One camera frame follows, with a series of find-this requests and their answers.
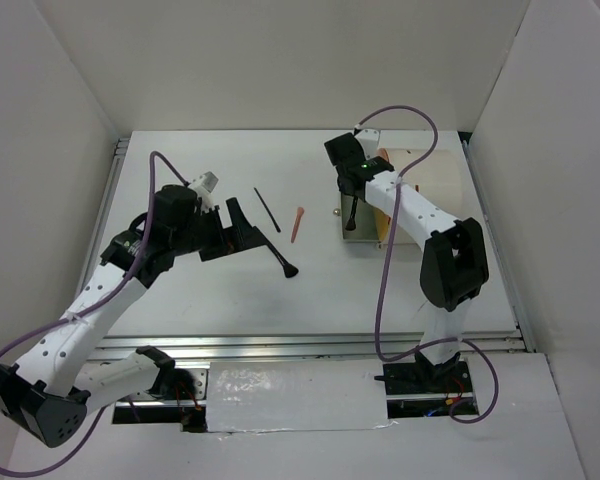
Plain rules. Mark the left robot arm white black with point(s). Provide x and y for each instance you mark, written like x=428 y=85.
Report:
x=47 y=392

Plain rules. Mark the black brush diagonal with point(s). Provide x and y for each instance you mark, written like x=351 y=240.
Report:
x=289 y=269

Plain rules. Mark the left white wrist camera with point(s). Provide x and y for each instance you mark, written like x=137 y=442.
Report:
x=204 y=185

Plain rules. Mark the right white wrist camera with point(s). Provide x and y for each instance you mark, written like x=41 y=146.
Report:
x=369 y=139

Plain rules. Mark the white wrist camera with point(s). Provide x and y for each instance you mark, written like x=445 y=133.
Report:
x=369 y=139
x=204 y=185

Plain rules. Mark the olive bottom drawer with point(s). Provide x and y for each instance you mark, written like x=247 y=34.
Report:
x=365 y=231

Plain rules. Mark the yellow drawer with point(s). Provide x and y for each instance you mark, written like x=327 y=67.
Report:
x=382 y=223

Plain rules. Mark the coral orange makeup applicator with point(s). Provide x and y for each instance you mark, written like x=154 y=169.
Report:
x=299 y=215

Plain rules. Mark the thin black eyeliner stick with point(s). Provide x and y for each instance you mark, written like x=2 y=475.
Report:
x=267 y=210

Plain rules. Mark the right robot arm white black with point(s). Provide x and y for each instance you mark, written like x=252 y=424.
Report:
x=454 y=263

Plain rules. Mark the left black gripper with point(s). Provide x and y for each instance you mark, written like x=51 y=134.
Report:
x=241 y=234

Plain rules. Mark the aluminium rail frame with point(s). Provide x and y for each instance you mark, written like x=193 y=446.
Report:
x=242 y=307

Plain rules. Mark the white cover sheet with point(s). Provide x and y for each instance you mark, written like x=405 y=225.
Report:
x=309 y=395

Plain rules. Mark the black brush horizontal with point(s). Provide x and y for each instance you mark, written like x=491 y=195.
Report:
x=351 y=221

